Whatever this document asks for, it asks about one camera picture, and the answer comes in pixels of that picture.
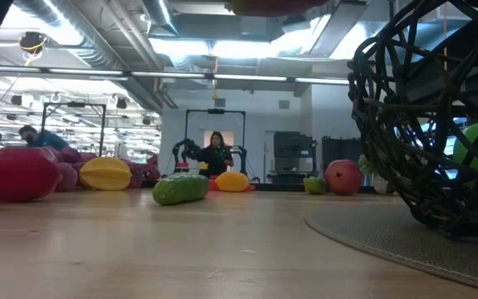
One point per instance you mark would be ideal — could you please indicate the yellow mango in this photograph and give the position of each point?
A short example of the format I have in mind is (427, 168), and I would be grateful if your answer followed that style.
(232, 182)

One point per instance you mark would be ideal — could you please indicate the dark green cucumber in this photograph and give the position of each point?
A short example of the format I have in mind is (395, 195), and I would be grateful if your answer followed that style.
(181, 189)

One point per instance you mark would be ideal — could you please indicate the red peach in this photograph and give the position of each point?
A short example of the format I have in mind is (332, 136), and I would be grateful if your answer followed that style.
(343, 177)

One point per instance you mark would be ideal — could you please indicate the yellow starfruit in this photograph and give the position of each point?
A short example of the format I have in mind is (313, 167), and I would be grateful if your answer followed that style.
(105, 173)

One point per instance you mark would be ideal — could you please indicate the small red apple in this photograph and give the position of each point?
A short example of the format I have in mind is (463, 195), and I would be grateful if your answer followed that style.
(21, 174)

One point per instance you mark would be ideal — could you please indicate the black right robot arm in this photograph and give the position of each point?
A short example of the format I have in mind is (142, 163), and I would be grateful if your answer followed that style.
(425, 81)

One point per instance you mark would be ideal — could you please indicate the black background robot arm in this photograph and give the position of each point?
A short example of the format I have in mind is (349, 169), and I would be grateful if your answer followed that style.
(185, 149)
(241, 155)

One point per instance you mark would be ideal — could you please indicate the black wicker basket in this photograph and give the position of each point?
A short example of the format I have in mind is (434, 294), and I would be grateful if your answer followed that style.
(450, 220)

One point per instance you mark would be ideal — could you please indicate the person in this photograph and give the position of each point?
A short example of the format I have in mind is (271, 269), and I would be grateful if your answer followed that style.
(216, 158)
(42, 139)

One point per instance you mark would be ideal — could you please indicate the black cabinet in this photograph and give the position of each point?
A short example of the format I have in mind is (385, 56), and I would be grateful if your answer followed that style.
(293, 151)
(340, 149)

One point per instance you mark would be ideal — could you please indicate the long ceiling light strip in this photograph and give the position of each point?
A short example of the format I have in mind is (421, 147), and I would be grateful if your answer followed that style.
(160, 74)

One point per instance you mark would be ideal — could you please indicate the grey ceiling box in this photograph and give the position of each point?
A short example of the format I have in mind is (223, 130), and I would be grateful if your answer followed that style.
(257, 27)

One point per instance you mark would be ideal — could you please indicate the purple grape bunch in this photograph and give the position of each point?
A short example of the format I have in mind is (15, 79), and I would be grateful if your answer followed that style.
(69, 154)

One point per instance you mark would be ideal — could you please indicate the grey round mat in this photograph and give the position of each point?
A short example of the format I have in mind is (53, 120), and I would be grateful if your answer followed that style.
(388, 245)

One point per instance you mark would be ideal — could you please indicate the black robot station frame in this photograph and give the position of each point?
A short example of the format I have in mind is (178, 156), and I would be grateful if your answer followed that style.
(73, 104)
(215, 111)

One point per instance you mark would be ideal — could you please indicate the black aluminium table frame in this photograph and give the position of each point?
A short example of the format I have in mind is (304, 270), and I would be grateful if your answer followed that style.
(272, 187)

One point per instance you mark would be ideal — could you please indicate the silver ventilation duct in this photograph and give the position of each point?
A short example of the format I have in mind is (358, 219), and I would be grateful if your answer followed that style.
(94, 45)

